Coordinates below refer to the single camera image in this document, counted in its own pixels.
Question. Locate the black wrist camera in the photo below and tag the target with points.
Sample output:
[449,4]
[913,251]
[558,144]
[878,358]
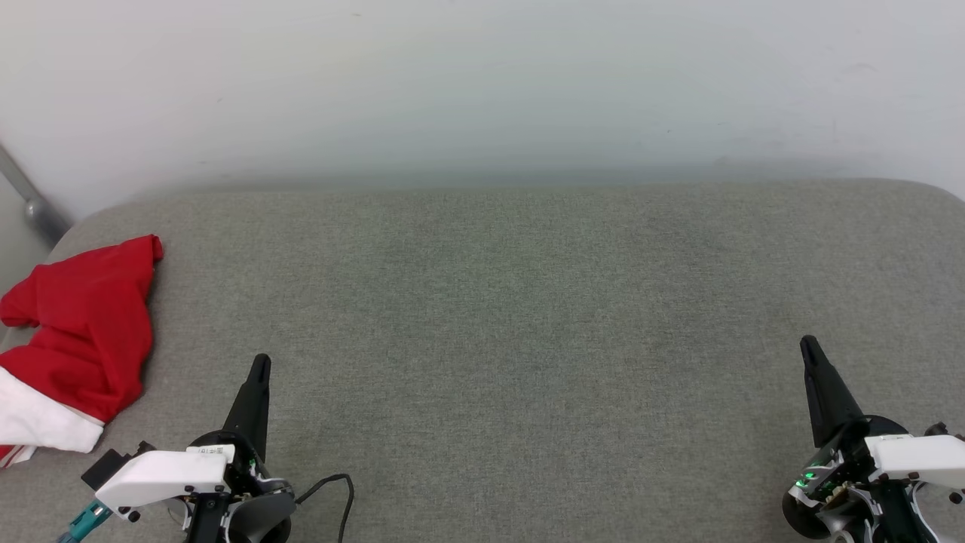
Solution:
[102,469]
[938,429]

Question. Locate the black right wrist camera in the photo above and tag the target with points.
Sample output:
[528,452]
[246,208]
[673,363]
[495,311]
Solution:
[938,429]

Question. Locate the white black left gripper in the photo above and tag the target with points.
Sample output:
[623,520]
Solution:
[162,475]

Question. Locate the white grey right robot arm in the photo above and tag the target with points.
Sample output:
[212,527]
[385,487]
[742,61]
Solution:
[837,522]

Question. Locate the grey metal pole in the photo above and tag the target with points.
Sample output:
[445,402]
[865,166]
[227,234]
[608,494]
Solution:
[34,204]

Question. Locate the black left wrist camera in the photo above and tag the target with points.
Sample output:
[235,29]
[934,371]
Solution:
[102,469]

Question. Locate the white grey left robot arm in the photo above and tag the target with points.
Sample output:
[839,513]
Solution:
[260,519]

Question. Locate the red and white cloth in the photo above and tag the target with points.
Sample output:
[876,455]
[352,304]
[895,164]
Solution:
[90,324]

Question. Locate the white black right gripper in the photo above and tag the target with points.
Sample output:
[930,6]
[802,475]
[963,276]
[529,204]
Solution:
[916,458]

